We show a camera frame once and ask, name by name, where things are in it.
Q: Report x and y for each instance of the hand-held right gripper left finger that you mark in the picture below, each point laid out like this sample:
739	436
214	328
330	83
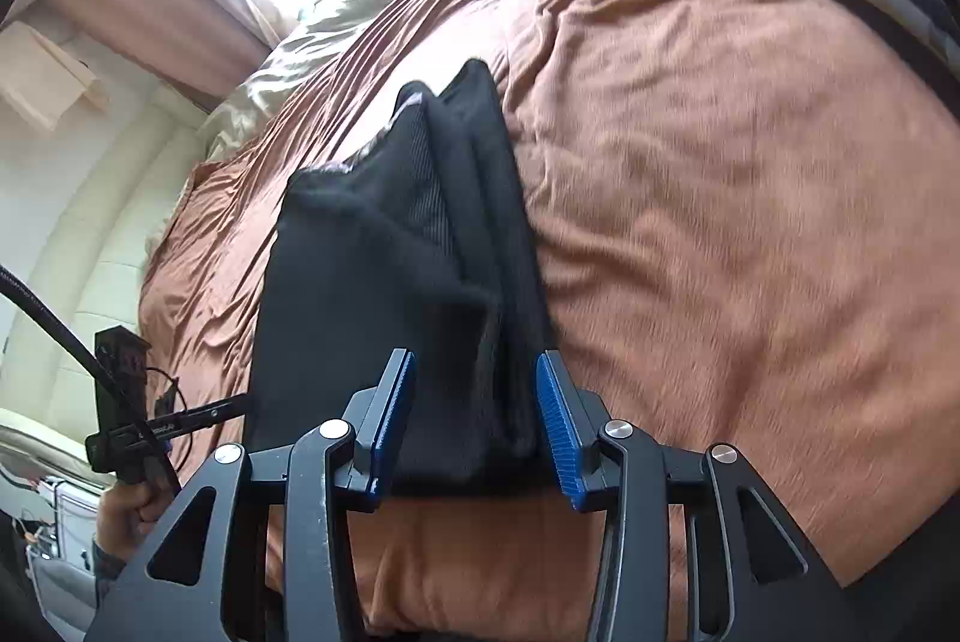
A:
401	409

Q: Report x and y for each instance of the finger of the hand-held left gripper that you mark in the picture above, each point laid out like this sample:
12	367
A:
202	415

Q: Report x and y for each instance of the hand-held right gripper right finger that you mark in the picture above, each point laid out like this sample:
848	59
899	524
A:
559	424

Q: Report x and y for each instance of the black t-shirt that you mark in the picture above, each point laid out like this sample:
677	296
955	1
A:
420	252

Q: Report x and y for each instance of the person's left forearm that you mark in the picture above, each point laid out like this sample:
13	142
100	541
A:
109	571

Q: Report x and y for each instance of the person's left hand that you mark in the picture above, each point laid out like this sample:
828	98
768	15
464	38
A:
124	522

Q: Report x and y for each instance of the white bedside cabinet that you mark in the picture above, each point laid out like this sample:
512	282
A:
64	537

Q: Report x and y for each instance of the cream padded headboard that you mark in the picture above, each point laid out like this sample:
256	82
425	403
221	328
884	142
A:
97	252

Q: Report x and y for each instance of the brown blanket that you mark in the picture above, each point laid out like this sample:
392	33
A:
712	162

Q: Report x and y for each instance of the beige duvet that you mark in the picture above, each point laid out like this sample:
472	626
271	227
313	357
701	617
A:
337	49

